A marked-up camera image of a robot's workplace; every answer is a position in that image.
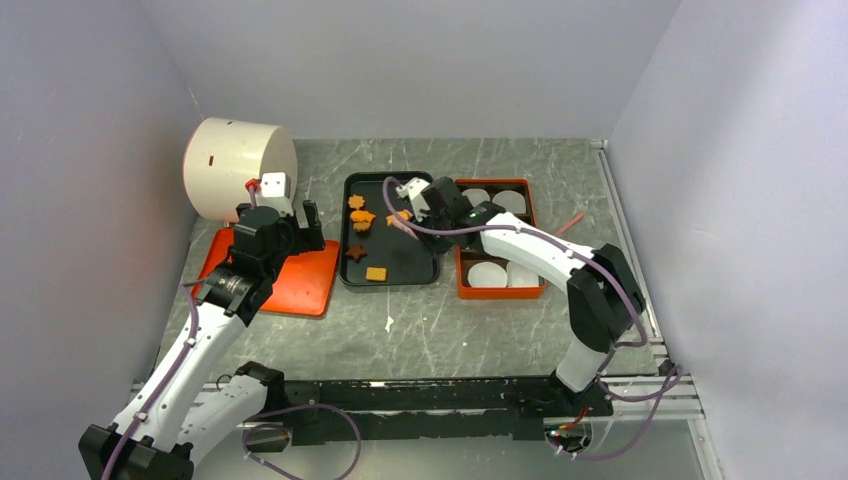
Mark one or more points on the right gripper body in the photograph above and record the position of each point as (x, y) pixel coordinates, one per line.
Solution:
(441, 221)

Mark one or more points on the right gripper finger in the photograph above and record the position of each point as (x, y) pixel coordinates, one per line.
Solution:
(437, 245)
(417, 216)

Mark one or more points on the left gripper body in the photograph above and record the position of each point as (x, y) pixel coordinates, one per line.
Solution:
(279, 255)

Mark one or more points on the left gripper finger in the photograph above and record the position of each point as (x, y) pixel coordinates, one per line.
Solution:
(290, 234)
(312, 235)

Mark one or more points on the orange fish cookie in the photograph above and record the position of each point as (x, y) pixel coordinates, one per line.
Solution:
(404, 214)
(362, 216)

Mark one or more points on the brown star cookie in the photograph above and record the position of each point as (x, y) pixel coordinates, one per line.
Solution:
(356, 252)

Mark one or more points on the square cracker cookie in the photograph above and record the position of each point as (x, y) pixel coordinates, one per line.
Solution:
(376, 274)

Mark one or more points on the pink handled metal tongs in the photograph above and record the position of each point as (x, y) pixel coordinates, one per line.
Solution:
(403, 225)

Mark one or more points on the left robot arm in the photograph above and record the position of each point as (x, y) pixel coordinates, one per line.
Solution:
(161, 434)

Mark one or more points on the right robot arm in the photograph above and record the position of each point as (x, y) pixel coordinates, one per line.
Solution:
(604, 298)

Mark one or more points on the white paper cup back-left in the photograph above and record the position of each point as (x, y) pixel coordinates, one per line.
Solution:
(476, 196)

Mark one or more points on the orange box lid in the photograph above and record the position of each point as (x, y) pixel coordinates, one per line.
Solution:
(305, 284)

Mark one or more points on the orange cookie box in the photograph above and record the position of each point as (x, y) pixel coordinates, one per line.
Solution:
(465, 258)

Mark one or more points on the white paper cup front-left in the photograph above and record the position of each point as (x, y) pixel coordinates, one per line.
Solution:
(487, 274)

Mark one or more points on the black baking tray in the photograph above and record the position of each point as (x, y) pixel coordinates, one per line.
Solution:
(408, 261)

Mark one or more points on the white paper cup back-right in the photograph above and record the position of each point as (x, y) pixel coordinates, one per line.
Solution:
(512, 201)

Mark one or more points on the white cylindrical drum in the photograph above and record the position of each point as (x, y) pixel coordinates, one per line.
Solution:
(222, 155)

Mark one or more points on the pink stick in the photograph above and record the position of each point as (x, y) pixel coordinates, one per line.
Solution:
(570, 224)

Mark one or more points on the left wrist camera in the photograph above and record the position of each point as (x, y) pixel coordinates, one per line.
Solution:
(276, 190)

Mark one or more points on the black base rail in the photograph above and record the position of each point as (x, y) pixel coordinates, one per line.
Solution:
(522, 408)

